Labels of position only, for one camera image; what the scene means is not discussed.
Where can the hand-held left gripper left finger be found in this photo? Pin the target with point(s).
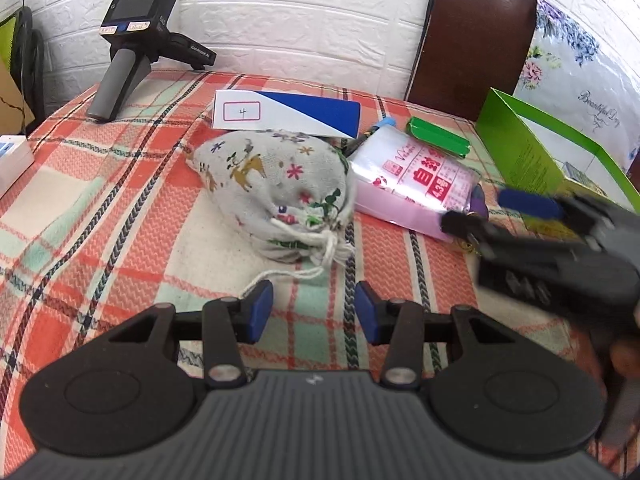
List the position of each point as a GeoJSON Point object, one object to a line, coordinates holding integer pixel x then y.
{"type": "Point", "coordinates": [261, 310]}

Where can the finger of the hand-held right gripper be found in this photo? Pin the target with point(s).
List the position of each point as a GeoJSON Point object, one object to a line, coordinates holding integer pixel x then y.
{"type": "Point", "coordinates": [475, 232]}
{"type": "Point", "coordinates": [530, 203]}

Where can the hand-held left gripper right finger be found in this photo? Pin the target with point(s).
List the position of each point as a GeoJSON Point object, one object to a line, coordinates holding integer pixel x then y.
{"type": "Point", "coordinates": [367, 310]}

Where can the large green cardboard box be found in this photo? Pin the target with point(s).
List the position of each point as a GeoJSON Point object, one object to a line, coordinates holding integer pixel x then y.
{"type": "Point", "coordinates": [535, 155]}

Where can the pink plastic bag packet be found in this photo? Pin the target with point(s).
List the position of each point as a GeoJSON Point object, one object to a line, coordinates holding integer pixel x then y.
{"type": "Point", "coordinates": [412, 180]}

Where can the person's right hand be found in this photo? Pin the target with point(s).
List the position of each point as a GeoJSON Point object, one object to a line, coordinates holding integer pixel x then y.
{"type": "Point", "coordinates": [626, 352]}

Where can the small green box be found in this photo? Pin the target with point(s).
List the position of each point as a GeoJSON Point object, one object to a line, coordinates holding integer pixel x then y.
{"type": "Point", "coordinates": [439, 137]}

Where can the black marker with blue cap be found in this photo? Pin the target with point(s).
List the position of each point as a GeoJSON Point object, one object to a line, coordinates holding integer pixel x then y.
{"type": "Point", "coordinates": [372, 132]}

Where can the floral printed white bag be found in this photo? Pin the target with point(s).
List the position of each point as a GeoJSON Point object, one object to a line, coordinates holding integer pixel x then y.
{"type": "Point", "coordinates": [575, 60]}

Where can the plaid tablecloth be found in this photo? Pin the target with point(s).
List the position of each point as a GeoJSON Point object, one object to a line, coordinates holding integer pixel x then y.
{"type": "Point", "coordinates": [125, 220]}

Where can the dark brown chair back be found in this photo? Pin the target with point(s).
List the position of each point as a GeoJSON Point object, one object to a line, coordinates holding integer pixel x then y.
{"type": "Point", "coordinates": [475, 35]}

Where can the blue and white card box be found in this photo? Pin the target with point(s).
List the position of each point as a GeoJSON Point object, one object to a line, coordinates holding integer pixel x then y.
{"type": "Point", "coordinates": [300, 110]}

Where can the white box with blue print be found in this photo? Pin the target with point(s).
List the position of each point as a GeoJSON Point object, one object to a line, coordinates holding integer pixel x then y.
{"type": "Point", "coordinates": [12, 162]}

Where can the brown cardboard sheet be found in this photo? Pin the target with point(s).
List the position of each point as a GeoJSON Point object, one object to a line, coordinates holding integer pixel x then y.
{"type": "Point", "coordinates": [10, 100]}

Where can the green and black office chair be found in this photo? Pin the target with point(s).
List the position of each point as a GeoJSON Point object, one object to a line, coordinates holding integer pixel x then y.
{"type": "Point", "coordinates": [22, 45]}

